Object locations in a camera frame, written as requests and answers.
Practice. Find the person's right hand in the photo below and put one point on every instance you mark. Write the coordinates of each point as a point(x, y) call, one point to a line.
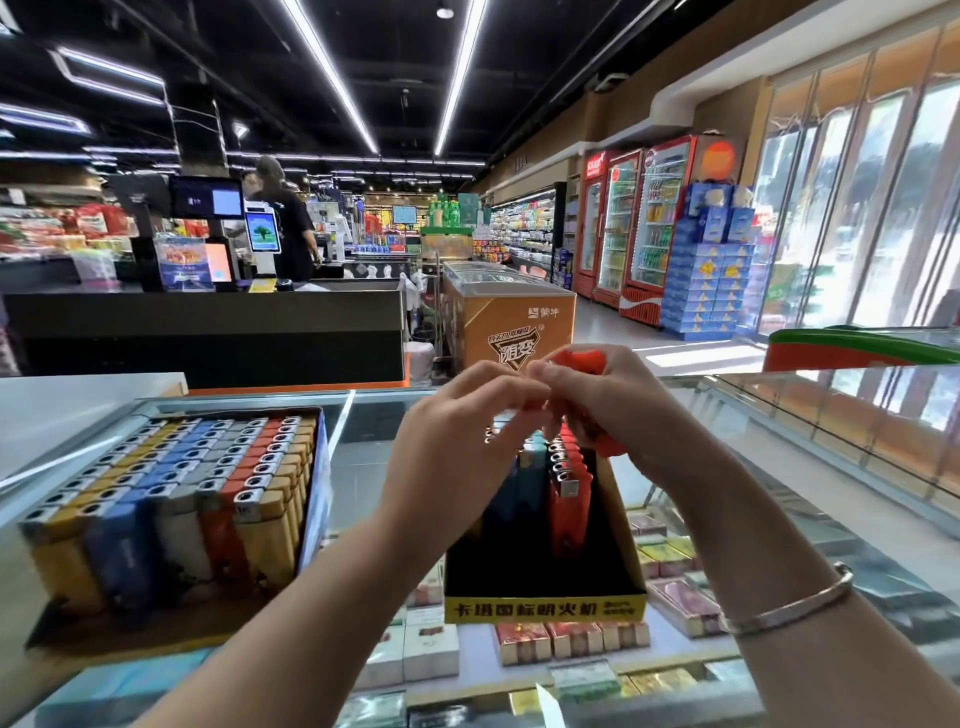
point(653, 435)

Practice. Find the person's left hand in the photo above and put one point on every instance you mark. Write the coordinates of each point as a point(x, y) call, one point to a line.
point(450, 465)

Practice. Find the red plain lighter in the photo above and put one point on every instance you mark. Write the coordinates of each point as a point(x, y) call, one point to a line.
point(585, 360)

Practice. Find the row of plain coloured lighters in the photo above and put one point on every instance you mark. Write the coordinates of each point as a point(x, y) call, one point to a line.
point(567, 503)

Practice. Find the black yellow display box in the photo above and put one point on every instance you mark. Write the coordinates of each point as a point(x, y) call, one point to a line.
point(540, 585)

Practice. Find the row of tan lighters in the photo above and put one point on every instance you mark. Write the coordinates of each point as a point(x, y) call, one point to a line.
point(270, 540)

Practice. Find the row of red brown lighters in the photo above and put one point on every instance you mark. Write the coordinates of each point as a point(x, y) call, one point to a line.
point(222, 543)

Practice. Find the row of grey white lighters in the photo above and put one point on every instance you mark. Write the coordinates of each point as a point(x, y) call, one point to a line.
point(183, 548)

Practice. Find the blue yellow lighter display box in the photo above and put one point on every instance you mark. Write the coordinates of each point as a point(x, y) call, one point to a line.
point(165, 623)

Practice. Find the row of blue lighters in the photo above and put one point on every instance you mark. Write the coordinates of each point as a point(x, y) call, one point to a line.
point(120, 558)

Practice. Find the row of yellow lighters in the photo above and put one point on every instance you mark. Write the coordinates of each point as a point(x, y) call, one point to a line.
point(63, 567)

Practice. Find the person's right forearm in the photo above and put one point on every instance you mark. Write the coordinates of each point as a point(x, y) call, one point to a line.
point(833, 630)

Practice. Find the person's left forearm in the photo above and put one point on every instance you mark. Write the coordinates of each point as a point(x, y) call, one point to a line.
point(285, 645)

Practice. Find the glass display case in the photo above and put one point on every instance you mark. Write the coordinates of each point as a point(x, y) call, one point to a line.
point(375, 443)

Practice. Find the stack of blue cartons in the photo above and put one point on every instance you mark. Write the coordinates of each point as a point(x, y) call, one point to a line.
point(717, 263)

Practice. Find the brown cardboard carton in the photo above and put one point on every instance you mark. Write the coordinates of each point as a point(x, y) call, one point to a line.
point(518, 333)

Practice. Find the row of cigarette packs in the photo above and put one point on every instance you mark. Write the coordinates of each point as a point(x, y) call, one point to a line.
point(428, 648)

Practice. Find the red drink fridge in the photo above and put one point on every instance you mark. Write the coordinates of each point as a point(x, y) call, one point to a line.
point(591, 225)
point(657, 233)
point(618, 228)

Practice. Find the red green container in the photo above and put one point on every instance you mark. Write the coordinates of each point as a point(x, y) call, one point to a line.
point(870, 348)

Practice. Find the open refrigerated chiller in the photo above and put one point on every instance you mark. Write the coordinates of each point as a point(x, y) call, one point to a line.
point(528, 233)

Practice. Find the black checkout counter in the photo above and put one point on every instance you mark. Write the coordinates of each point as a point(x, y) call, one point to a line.
point(195, 342)

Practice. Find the orange round sign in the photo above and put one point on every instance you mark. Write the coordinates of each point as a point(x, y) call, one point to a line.
point(714, 158)

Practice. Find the small checkout screen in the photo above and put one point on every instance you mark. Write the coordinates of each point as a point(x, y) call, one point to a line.
point(263, 231)

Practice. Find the glass entrance doors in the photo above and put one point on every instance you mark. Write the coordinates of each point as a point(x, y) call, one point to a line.
point(870, 195)

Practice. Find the blue poster screen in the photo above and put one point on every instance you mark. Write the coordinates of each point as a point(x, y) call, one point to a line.
point(185, 264)

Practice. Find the black checkout monitor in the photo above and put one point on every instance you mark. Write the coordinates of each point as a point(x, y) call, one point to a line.
point(207, 197)

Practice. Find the long ceiling light strip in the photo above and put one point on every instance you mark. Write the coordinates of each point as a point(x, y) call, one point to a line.
point(327, 78)
point(462, 78)

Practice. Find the rectangular ceiling light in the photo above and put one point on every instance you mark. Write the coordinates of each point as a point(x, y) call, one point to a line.
point(110, 60)
point(45, 117)

